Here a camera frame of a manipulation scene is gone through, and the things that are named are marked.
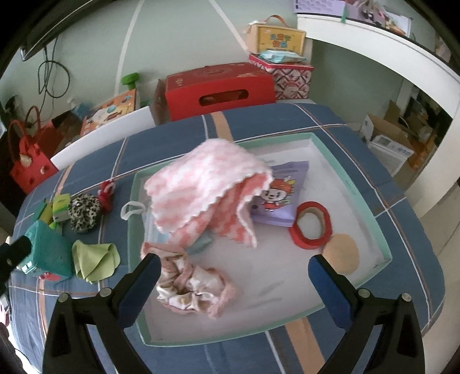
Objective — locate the pink floral scrunchie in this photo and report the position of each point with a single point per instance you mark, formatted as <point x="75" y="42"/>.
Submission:
<point x="194" y="284"/>

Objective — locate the blue plaid tablecloth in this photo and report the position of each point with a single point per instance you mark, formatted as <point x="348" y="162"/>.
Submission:
<point x="395" y="251"/>

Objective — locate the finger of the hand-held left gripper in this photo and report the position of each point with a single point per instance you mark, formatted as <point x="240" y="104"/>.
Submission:
<point x="16" y="248"/>

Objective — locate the red patterned tin box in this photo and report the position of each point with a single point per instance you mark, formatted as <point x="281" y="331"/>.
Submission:
<point x="291" y="81"/>

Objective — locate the light blue wipes pack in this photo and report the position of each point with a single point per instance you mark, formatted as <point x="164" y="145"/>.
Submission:
<point x="282" y="56"/>

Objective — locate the brown cardboard box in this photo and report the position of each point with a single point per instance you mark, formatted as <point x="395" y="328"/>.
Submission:
<point x="68" y="126"/>

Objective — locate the green tissue pack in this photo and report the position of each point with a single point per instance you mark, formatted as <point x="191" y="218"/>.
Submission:
<point x="61" y="208"/>

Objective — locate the pink white zigzag cloth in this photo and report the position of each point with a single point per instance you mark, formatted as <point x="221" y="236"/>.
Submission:
<point x="187" y="190"/>

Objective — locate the leopard print scrunchie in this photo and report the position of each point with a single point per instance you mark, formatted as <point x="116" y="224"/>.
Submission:
<point x="84" y="214"/>

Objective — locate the teal box tray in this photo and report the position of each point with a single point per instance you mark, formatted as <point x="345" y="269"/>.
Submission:
<point x="280" y="280"/>

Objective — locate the blue surgical face mask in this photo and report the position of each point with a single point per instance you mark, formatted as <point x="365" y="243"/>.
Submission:
<point x="50" y="251"/>

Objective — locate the red tape roll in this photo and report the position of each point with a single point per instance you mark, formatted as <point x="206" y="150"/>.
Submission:
<point x="296" y="233"/>

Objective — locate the green dumbbell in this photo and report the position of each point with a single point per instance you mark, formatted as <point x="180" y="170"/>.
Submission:
<point x="130" y="79"/>

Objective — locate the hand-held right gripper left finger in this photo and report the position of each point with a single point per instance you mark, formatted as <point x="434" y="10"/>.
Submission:
<point x="138" y="291"/>

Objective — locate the white appliance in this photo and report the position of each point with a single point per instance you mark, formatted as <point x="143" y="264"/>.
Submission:
<point x="390" y="154"/>

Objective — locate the white desk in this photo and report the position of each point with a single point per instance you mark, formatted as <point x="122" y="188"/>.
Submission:
<point x="395" y="46"/>

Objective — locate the red felt bag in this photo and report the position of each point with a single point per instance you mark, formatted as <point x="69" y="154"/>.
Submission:
<point x="32" y="158"/>

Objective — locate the red cardboard box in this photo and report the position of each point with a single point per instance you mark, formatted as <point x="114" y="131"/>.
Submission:
<point x="215" y="86"/>

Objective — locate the purple wipes packet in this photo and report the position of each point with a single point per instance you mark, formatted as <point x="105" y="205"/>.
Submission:
<point x="284" y="201"/>

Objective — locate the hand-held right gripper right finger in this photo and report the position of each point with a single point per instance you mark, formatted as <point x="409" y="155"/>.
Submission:
<point x="327" y="287"/>

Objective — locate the open cardboard box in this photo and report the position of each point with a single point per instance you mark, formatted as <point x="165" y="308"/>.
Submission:
<point x="384" y="126"/>

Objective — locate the white chair back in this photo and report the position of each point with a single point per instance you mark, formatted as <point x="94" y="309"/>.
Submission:
<point x="107" y="135"/>

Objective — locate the orange toy box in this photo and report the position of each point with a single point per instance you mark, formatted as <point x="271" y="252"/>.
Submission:
<point x="111" y="108"/>

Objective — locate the purple wall calendar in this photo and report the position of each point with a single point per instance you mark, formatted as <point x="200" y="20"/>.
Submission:
<point x="323" y="5"/>

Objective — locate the light green cloth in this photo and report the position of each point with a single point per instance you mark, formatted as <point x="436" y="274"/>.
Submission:
<point x="93" y="260"/>

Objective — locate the beige foam ball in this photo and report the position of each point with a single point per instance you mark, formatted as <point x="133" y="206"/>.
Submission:
<point x="341" y="253"/>

